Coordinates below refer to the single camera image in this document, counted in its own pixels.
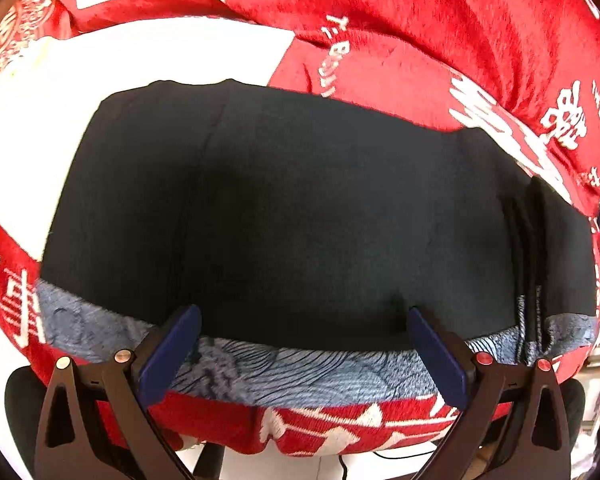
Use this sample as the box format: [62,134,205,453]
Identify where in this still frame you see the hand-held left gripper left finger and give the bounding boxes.
[33,304,203,480]

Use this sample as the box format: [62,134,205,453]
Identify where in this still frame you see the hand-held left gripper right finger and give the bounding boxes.
[406,306,574,480]

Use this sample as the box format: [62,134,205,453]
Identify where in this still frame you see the black pants with blue-grey trim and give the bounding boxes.
[34,79,599,409]

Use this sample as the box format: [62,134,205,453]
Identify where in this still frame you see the red printed blanket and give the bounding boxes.
[0,0,600,458]

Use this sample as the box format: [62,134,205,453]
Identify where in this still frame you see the red cushion with gold ornament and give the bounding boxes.
[0,0,73,111]

